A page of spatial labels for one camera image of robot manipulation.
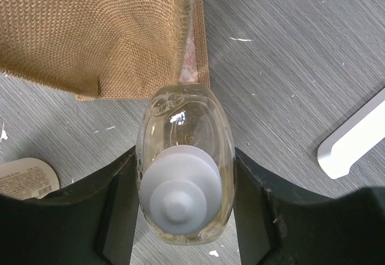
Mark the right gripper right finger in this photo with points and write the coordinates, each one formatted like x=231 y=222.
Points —
x=278 y=222

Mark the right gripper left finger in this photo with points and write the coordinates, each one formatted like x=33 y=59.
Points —
x=89 y=222

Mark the clear amber liquid bottle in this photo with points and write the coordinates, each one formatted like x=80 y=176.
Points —
x=186 y=165

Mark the brown canvas bag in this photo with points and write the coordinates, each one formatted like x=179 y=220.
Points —
x=105 y=49

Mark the beige round bottle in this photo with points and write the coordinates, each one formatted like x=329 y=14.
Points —
x=28 y=178

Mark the metal clothes rack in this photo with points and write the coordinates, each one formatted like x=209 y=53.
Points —
x=353 y=139

